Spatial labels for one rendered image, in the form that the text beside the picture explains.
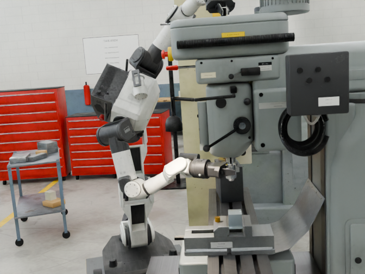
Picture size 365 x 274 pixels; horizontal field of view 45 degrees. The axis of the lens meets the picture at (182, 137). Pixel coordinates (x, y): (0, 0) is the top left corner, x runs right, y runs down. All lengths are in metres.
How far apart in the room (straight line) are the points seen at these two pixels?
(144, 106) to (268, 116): 0.66
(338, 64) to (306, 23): 9.58
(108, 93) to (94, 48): 9.11
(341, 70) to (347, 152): 0.38
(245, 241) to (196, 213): 2.12
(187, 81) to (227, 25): 1.89
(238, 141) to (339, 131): 0.40
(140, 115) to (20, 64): 9.87
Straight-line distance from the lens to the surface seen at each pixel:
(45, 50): 11.64
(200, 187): 3.76
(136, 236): 2.72
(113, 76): 2.22
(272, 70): 1.78
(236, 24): 1.76
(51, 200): 4.89
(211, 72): 1.77
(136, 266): 2.62
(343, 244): 1.92
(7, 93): 7.13
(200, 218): 3.85
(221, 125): 1.81
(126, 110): 2.13
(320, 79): 1.56
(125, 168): 2.08
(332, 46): 1.85
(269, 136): 1.81
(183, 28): 1.76
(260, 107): 1.79
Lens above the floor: 1.73
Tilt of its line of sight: 10 degrees down
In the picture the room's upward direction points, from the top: 4 degrees counter-clockwise
